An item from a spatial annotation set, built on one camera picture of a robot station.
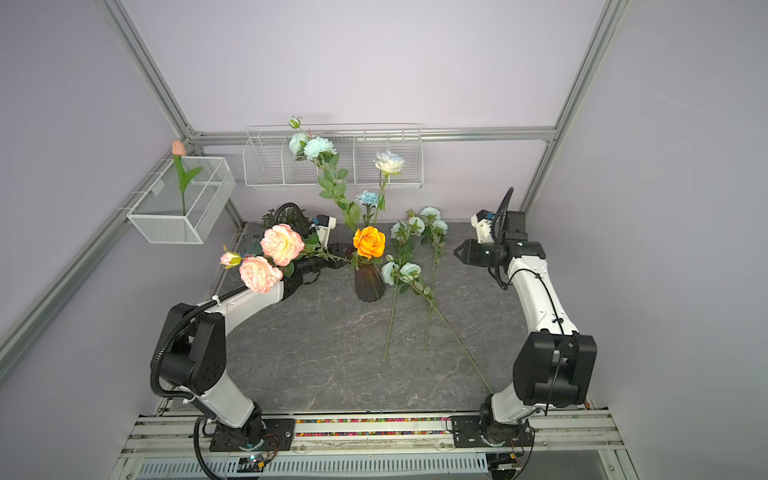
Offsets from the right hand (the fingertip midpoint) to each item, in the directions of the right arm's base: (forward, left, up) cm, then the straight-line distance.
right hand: (458, 251), depth 85 cm
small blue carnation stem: (+6, +25, +14) cm, 29 cm away
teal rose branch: (+26, +3, -18) cm, 32 cm away
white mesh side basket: (+2, +79, +14) cm, 80 cm away
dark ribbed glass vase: (-2, +27, -14) cm, 30 cm away
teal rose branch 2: (+4, +14, -16) cm, 21 cm away
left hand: (+1, +29, 0) cm, 29 cm away
